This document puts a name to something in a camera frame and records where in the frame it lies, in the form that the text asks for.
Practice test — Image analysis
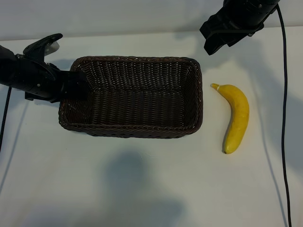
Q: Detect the dark brown wicker basket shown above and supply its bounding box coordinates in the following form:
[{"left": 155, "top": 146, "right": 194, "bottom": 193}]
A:
[{"left": 58, "top": 55, "right": 204, "bottom": 140}]

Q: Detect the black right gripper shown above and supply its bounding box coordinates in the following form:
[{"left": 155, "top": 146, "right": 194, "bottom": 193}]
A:
[{"left": 199, "top": 0, "right": 265, "bottom": 56}]

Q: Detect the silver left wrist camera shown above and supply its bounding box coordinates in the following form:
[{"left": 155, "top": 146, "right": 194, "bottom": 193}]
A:
[{"left": 23, "top": 33, "right": 63, "bottom": 57}]

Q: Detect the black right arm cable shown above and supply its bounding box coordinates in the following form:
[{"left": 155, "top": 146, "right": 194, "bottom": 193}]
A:
[{"left": 276, "top": 3, "right": 292, "bottom": 227}]

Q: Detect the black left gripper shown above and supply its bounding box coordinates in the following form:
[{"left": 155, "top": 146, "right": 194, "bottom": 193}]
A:
[{"left": 15, "top": 54, "right": 89, "bottom": 104}]

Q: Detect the yellow banana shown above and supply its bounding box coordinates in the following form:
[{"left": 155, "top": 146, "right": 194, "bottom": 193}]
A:
[{"left": 210, "top": 83, "right": 250, "bottom": 155}]

